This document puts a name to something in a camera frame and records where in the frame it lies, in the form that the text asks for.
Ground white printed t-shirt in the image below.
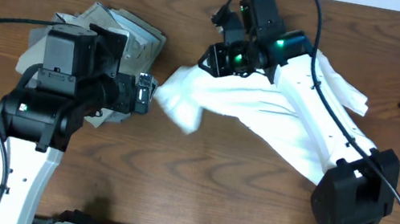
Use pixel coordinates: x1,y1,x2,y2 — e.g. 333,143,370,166
154,55,361,184

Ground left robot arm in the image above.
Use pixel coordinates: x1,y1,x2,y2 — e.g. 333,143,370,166
0,22,157,224

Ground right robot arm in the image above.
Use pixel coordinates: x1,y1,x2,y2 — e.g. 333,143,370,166
198,0,400,224

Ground folded khaki pants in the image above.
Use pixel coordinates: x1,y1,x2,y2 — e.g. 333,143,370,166
8,0,171,137

